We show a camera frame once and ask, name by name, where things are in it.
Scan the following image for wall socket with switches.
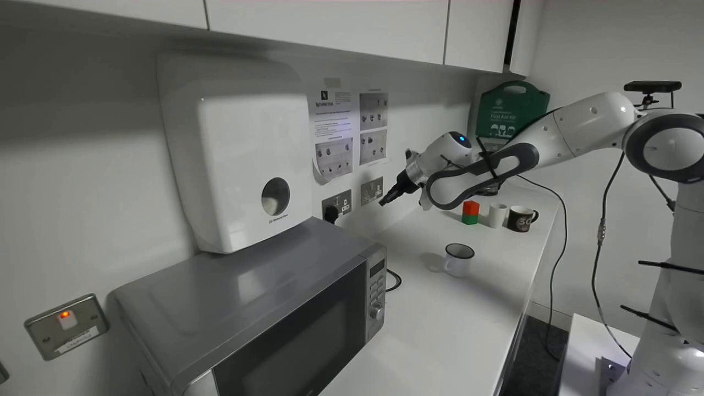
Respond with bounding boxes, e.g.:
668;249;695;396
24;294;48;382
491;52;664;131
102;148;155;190
360;178;382;206

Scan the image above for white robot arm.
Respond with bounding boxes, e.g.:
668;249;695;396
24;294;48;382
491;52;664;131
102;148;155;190
386;92;704;396

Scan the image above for left wall socket with plug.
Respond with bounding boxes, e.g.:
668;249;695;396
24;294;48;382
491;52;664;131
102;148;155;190
321;190;352;223

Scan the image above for white instruction sheet left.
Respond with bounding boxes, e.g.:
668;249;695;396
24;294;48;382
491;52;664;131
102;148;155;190
310;89;355;185

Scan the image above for red cube block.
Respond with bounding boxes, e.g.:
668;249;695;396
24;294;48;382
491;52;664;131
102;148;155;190
462;201;480;217

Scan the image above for black microwave power cable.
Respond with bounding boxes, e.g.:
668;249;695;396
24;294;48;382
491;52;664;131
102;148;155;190
382;267;404;295

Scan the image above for socket photo sheet right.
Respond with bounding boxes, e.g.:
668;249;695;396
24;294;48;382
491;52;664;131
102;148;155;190
359;92;388;163

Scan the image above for small white speckled cup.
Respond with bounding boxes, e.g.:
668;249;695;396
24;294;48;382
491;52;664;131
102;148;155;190
445;242;475;277

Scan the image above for white mug near camera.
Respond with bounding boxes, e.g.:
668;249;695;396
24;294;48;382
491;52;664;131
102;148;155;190
506;207;540;233

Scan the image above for steel fused switch with light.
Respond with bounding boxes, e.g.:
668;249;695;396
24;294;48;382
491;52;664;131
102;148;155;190
24;294;110;361

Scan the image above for white upper wall cabinets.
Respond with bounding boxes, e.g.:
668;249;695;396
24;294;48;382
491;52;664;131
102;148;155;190
0;0;545;75

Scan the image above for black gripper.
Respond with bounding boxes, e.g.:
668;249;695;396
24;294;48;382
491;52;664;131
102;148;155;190
379;173;419;207

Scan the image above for green cube block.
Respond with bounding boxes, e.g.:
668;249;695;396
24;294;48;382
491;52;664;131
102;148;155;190
462;217;480;225

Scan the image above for silver microwave oven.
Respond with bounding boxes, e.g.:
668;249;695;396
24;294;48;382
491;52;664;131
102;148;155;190
113;218;388;396

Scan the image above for white lower counter cabinets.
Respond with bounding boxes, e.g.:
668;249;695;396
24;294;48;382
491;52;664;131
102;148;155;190
495;220;565;396

